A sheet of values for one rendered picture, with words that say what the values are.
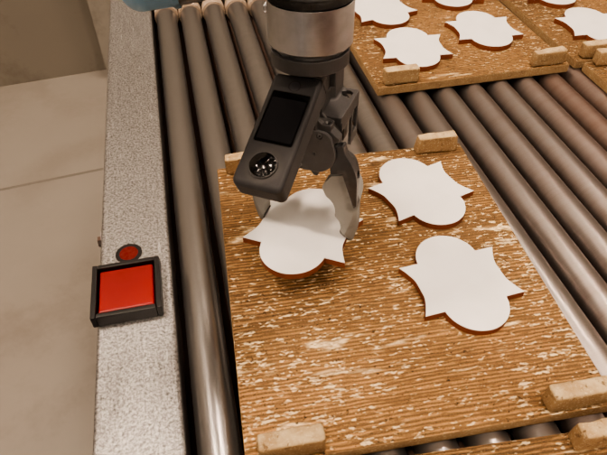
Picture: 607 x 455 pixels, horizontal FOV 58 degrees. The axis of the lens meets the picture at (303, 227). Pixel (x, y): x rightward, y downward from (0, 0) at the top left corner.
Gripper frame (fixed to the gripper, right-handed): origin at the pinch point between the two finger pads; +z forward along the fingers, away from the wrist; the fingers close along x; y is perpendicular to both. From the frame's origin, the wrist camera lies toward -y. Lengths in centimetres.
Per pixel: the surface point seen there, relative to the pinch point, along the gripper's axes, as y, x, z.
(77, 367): 20, 78, 95
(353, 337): -8.3, -8.5, 5.6
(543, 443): -13.1, -27.5, 6.4
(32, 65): 145, 193, 76
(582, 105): 48, -30, 5
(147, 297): -10.8, 14.5, 5.7
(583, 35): 68, -30, 1
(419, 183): 16.6, -10.0, 3.2
